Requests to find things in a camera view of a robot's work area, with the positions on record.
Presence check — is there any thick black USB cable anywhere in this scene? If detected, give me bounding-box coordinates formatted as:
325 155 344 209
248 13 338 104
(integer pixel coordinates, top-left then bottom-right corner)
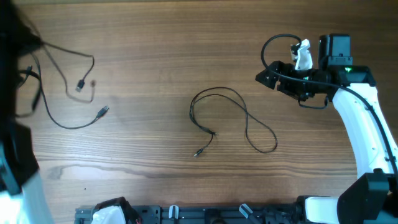
15 52 110 130

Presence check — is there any black cable white plug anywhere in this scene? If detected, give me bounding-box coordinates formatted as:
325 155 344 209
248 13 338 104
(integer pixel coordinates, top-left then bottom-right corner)
40 42 96 104

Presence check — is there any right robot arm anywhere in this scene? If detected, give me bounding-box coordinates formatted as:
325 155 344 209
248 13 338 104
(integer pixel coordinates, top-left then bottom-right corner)
256 34 397 223

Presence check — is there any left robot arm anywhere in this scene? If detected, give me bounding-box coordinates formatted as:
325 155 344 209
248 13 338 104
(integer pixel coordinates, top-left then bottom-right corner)
1 1 54 223

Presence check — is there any right camera cable black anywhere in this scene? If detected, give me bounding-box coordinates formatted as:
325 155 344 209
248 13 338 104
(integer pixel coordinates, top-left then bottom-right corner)
261 34 397 177

